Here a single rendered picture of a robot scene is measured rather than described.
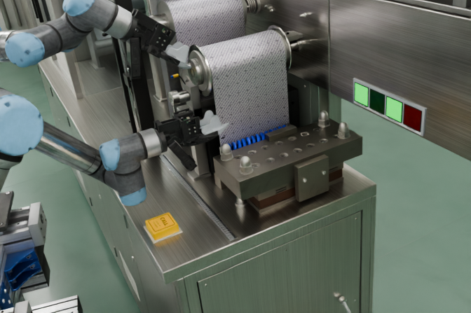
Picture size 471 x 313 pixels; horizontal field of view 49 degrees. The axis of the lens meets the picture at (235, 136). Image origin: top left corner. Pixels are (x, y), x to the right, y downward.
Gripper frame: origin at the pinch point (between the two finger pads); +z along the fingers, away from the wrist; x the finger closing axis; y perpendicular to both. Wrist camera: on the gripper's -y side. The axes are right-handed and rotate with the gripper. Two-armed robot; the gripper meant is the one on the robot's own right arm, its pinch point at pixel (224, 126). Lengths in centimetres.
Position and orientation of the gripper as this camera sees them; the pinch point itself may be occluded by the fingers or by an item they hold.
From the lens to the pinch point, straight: 146.5
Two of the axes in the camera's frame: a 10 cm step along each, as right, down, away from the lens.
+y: -1.0, -8.8, -4.6
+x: -4.6, -3.7, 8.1
